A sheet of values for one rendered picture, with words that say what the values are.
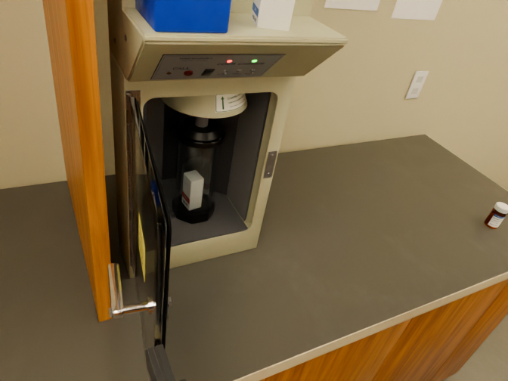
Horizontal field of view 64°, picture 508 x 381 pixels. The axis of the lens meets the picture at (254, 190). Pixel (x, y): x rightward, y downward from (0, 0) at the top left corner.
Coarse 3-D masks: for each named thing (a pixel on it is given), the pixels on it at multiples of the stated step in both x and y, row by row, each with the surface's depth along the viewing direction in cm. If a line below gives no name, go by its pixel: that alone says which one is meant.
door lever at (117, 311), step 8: (112, 264) 59; (112, 272) 58; (112, 280) 57; (120, 280) 57; (112, 288) 56; (120, 288) 56; (112, 296) 55; (120, 296) 55; (112, 304) 54; (120, 304) 54; (136, 304) 54; (144, 304) 55; (112, 312) 53; (120, 312) 53; (128, 312) 54; (136, 312) 54
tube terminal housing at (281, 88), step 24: (120, 0) 57; (240, 0) 64; (312, 0) 69; (120, 24) 59; (120, 48) 62; (120, 72) 64; (120, 96) 67; (144, 96) 66; (168, 96) 68; (288, 96) 80; (120, 120) 71; (120, 144) 74; (264, 144) 88; (120, 168) 78; (264, 168) 88; (120, 192) 83; (264, 192) 93; (120, 216) 88; (120, 240) 94; (216, 240) 96; (240, 240) 100
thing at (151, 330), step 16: (144, 144) 52; (144, 160) 49; (144, 176) 50; (144, 192) 51; (144, 208) 53; (160, 208) 43; (144, 224) 54; (160, 224) 42; (144, 240) 56; (160, 240) 42; (160, 256) 44; (144, 272) 60; (160, 272) 45; (144, 288) 62; (160, 288) 47; (160, 304) 49; (144, 320) 66; (160, 320) 50; (144, 336) 68; (160, 336) 53; (144, 352) 71
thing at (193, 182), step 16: (176, 128) 86; (192, 160) 86; (208, 160) 87; (176, 176) 93; (192, 176) 89; (208, 176) 90; (176, 192) 95; (192, 192) 91; (208, 192) 93; (192, 208) 94; (208, 208) 96
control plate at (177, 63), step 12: (168, 60) 56; (180, 60) 57; (192, 60) 58; (204, 60) 58; (216, 60) 59; (240, 60) 61; (264, 60) 63; (276, 60) 64; (156, 72) 59; (180, 72) 61; (216, 72) 64; (228, 72) 65; (240, 72) 66; (264, 72) 68
